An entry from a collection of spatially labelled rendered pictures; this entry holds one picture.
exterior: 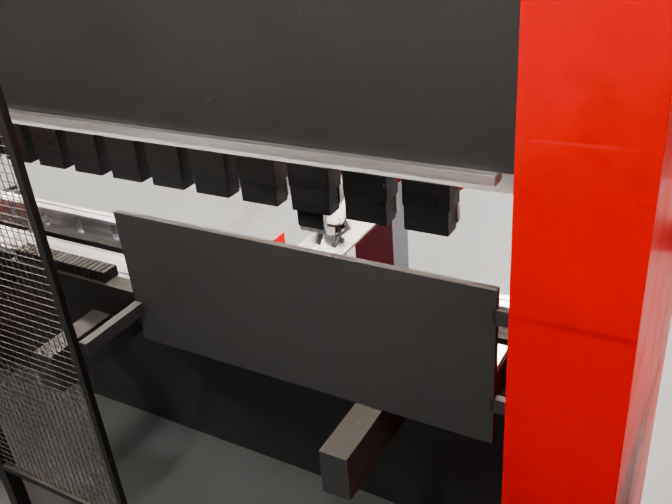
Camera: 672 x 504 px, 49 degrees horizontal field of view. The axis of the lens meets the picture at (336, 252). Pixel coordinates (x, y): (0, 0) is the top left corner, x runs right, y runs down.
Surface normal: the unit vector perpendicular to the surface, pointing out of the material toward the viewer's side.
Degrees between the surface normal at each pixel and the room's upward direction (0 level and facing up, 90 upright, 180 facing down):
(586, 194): 90
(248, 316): 90
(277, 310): 90
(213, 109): 90
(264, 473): 0
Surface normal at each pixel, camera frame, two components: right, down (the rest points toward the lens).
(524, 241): -0.49, 0.46
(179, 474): -0.08, -0.87
